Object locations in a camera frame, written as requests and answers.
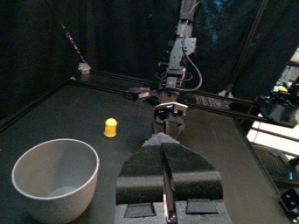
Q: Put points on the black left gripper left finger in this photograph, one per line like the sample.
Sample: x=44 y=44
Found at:
x=142 y=172

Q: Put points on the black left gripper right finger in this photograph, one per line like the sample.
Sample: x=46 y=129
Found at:
x=193 y=172

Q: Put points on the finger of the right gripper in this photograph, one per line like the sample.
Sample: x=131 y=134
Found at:
x=177 y=127
x=159 y=126

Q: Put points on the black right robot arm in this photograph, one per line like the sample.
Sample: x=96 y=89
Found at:
x=179 y=52

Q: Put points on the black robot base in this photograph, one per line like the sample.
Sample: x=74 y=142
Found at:
x=278 y=106

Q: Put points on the small yellow toy chip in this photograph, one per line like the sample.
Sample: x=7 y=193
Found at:
x=110 y=127

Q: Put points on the grey speckled cup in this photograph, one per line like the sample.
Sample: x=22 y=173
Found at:
x=54 y=180

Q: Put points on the black box with white dots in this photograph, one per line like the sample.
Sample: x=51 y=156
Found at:
x=290 y=201

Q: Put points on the black cloth curtain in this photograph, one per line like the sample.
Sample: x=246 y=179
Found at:
x=116 y=32

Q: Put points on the black aluminium frame rail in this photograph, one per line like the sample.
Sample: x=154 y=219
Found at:
x=218 y=102

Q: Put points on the white frame corner bracket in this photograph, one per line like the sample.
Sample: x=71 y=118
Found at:
x=226 y=94
x=84 y=68

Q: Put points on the thin black frame post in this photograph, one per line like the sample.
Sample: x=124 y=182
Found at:
x=72 y=40

